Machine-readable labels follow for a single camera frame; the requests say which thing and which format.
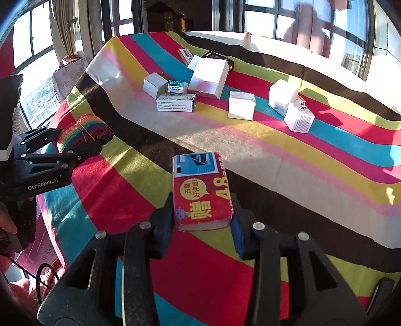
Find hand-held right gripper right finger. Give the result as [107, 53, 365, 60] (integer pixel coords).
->
[230, 193, 371, 326]

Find narrow white box grey print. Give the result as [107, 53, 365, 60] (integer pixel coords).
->
[177, 48, 196, 66]

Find pink hanging garment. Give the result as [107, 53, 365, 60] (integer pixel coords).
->
[283, 3, 333, 58]

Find white box with blue print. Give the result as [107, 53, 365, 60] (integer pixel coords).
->
[156, 93, 197, 112]

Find white foam-wrapped box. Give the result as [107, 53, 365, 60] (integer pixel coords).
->
[268, 79, 299, 117]

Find small teal label box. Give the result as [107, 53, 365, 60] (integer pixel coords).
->
[167, 79, 189, 94]

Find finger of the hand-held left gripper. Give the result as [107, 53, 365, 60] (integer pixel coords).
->
[19, 140, 105, 172]
[14, 126, 69, 148]

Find white box with black text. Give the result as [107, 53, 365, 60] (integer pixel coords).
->
[284, 102, 316, 134]

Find small plain white box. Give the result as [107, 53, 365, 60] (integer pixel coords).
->
[143, 72, 169, 100]

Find dark framed window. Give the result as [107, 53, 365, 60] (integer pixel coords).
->
[243, 0, 401, 83]
[0, 0, 61, 130]
[100, 0, 136, 42]

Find brown cloth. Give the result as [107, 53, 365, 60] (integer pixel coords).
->
[59, 51, 84, 67]

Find person's left hand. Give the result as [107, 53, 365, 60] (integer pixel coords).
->
[0, 197, 37, 251]

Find rainbow striped fabric bag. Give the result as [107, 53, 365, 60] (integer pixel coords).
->
[57, 114, 115, 153]

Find large white box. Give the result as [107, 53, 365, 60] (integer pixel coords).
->
[187, 57, 230, 100]

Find grey upholstered chair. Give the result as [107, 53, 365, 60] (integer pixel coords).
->
[51, 57, 90, 105]

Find white cube box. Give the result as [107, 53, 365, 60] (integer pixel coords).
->
[228, 90, 257, 121]

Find beige curtain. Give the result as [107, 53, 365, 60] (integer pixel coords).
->
[50, 0, 105, 63]

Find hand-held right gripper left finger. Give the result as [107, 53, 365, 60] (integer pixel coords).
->
[37, 192, 175, 326]

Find colourful striped blanket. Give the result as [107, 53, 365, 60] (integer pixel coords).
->
[37, 31, 401, 326]

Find red and blue printed box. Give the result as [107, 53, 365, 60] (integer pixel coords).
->
[172, 152, 235, 232]

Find black cable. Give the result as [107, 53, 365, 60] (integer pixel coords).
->
[35, 263, 61, 309]

